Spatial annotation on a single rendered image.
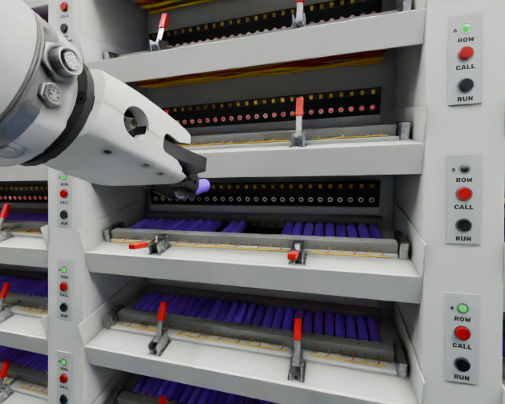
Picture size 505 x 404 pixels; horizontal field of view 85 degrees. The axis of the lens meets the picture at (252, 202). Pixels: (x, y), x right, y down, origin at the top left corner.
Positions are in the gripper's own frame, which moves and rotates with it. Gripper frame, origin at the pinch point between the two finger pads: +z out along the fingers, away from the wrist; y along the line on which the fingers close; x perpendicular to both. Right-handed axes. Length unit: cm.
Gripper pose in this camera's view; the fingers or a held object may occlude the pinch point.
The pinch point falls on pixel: (175, 182)
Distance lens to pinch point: 32.4
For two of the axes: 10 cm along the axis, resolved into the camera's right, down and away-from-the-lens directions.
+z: 2.8, 2.4, 9.3
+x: -0.6, 9.7, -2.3
